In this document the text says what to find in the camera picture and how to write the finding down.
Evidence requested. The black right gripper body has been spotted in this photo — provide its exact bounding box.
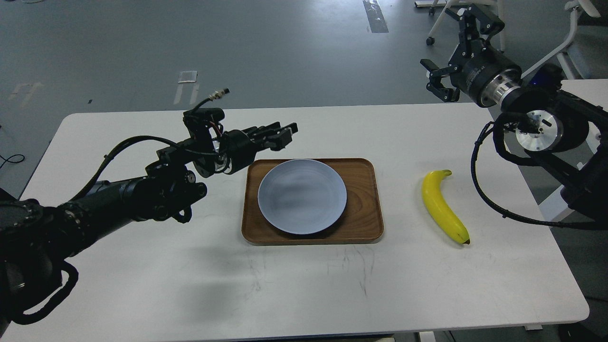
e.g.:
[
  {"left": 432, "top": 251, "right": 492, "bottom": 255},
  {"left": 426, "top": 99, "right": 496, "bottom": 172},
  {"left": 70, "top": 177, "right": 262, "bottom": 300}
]
[{"left": 449, "top": 40, "right": 523, "bottom": 107}]

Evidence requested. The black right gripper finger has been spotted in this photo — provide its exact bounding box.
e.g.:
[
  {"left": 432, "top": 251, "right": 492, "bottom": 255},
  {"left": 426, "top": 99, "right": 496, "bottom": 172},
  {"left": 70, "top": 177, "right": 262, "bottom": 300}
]
[
  {"left": 446, "top": 4, "right": 504, "bottom": 53},
  {"left": 420, "top": 59, "right": 462, "bottom": 103}
]

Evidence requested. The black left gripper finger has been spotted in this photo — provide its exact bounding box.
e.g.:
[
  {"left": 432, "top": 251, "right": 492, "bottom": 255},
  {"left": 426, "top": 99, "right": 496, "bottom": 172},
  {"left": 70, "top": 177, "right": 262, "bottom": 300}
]
[
  {"left": 254, "top": 128, "right": 293, "bottom": 152},
  {"left": 245, "top": 123, "right": 298, "bottom": 141}
]

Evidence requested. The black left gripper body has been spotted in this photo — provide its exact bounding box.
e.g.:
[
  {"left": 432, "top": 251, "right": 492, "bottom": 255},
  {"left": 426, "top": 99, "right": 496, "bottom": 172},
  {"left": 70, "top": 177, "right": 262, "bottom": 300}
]
[{"left": 219, "top": 129, "right": 258, "bottom": 174}]

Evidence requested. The light blue plate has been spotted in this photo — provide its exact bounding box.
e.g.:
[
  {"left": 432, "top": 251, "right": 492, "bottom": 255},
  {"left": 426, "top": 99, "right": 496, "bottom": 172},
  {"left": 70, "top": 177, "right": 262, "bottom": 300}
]
[{"left": 257, "top": 159, "right": 347, "bottom": 235}]

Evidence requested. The yellow banana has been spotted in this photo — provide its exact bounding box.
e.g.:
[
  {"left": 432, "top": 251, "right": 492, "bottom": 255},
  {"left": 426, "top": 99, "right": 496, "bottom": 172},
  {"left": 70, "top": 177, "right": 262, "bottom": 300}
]
[{"left": 421, "top": 169, "right": 471, "bottom": 245}]

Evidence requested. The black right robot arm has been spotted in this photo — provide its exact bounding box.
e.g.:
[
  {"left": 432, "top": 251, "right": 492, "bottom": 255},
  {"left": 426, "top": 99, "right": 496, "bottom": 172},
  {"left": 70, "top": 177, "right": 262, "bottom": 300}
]
[{"left": 420, "top": 4, "right": 607, "bottom": 231}]

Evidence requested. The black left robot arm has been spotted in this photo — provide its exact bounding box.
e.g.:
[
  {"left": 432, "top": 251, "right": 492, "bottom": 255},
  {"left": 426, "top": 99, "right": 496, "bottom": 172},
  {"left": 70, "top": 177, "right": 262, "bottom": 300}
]
[{"left": 0, "top": 89, "right": 298, "bottom": 333}]

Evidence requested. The white rolling chair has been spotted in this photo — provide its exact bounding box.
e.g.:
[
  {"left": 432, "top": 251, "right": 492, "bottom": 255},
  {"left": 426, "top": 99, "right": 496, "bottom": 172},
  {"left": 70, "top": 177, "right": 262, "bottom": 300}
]
[{"left": 414, "top": 0, "right": 504, "bottom": 46}]

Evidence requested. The white grey office chair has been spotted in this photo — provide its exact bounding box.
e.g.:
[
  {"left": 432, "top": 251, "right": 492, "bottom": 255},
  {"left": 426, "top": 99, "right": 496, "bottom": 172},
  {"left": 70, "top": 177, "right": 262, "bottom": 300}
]
[{"left": 522, "top": 0, "right": 608, "bottom": 79}]

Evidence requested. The brown wooden tray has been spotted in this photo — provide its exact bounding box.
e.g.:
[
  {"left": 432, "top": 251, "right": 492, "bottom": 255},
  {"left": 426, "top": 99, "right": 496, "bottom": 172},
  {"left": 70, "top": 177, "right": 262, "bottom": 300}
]
[{"left": 241, "top": 158, "right": 384, "bottom": 246}]

